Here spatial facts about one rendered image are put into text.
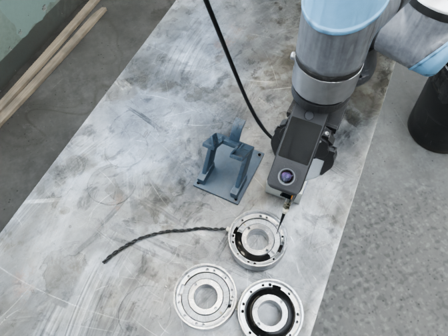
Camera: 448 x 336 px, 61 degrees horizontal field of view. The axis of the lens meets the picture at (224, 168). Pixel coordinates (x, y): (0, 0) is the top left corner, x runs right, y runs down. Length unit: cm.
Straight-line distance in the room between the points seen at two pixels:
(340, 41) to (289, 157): 17
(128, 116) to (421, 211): 128
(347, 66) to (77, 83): 187
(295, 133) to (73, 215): 49
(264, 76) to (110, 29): 159
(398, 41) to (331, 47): 42
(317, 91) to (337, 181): 38
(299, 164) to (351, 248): 115
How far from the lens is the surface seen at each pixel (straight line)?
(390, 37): 81
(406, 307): 162
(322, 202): 77
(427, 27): 78
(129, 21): 244
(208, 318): 67
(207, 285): 68
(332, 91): 44
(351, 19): 38
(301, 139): 49
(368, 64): 93
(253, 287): 67
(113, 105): 93
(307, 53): 42
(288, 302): 67
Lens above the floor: 149
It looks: 60 degrees down
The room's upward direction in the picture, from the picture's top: 5 degrees counter-clockwise
